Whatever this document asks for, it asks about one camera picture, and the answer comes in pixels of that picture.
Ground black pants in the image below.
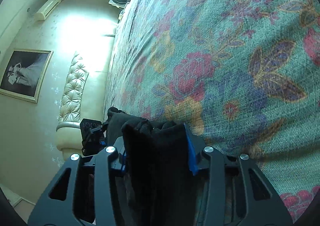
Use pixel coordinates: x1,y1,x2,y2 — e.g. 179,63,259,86
107,107,197,225

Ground cream tufted headboard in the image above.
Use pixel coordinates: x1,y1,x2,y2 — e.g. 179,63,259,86
55,52,110,160

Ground framed wedding picture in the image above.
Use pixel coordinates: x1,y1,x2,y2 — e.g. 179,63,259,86
1,49,53,103

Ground floral bedspread bed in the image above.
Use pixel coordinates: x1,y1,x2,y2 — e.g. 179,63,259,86
105,0,319,221

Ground white wall air conditioner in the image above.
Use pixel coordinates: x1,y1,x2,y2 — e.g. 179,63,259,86
34,0,62,21

